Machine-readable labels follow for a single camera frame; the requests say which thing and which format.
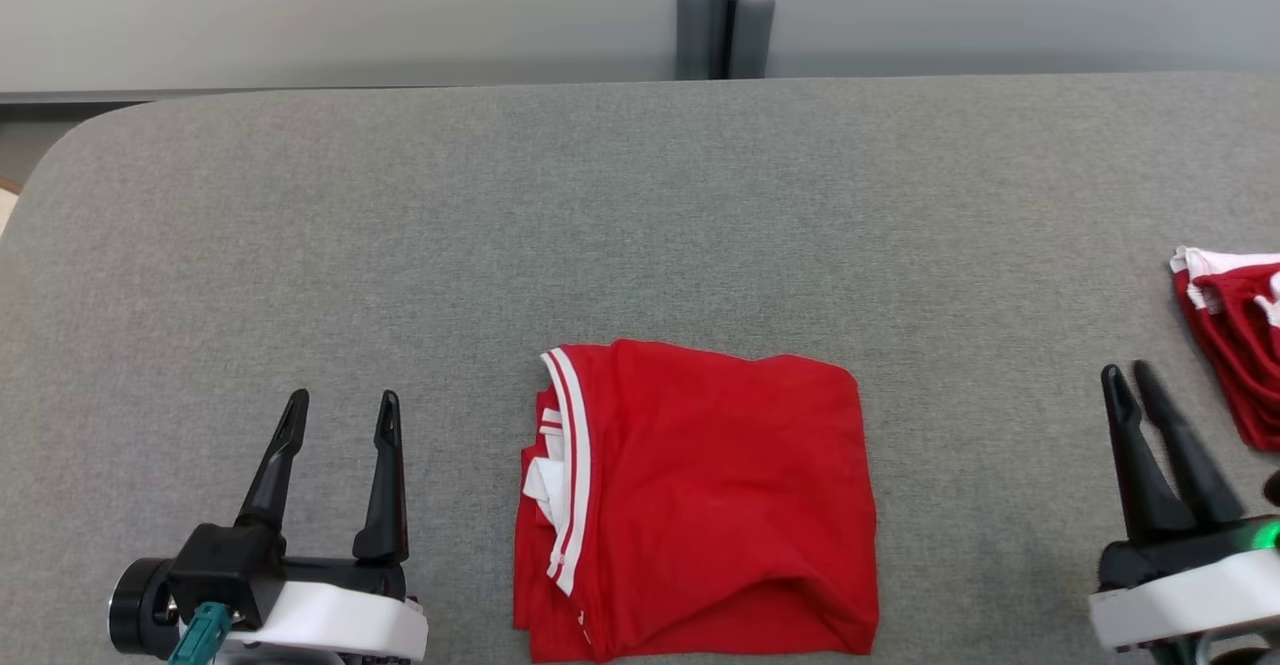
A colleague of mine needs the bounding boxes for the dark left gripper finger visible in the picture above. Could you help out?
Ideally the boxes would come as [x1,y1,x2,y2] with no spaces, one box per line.
[235,389,311,536]
[352,390,409,564]

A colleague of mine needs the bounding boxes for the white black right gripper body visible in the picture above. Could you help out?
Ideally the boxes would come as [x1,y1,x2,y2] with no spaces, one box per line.
[1088,515,1280,654]

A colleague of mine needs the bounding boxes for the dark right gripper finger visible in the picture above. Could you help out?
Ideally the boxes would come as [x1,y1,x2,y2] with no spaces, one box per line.
[1100,364,1198,544]
[1133,360,1246,529]

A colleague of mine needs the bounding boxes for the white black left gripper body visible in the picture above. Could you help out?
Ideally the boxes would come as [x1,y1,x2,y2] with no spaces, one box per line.
[108,555,429,661]

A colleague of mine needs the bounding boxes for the red shorts with white stripe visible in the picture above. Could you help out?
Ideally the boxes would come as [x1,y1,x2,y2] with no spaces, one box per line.
[1170,245,1280,452]

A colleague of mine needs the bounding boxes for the red shirt with striped trim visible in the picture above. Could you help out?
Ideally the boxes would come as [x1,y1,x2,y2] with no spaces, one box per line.
[513,338,881,664]

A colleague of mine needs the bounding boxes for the grey fabric sofa seat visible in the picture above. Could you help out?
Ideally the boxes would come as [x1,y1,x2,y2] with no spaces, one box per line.
[0,72,1280,665]

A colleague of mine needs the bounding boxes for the teal left camera connector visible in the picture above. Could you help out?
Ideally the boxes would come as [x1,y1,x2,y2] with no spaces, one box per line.
[168,600,236,665]

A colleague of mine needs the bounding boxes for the grey rounded cylinder post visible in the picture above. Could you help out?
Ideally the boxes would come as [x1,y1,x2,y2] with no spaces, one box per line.
[676,0,714,80]
[733,0,776,80]

